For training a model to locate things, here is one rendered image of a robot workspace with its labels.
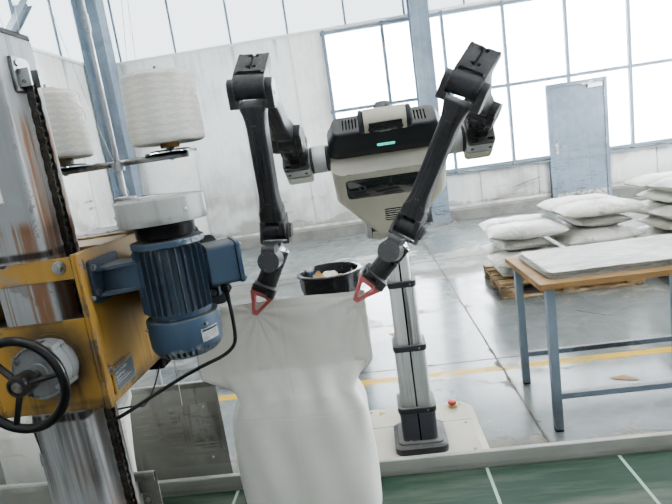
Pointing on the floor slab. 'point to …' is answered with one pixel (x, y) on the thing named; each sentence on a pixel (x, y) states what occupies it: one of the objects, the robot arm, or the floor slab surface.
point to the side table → (581, 344)
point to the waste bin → (347, 281)
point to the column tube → (78, 423)
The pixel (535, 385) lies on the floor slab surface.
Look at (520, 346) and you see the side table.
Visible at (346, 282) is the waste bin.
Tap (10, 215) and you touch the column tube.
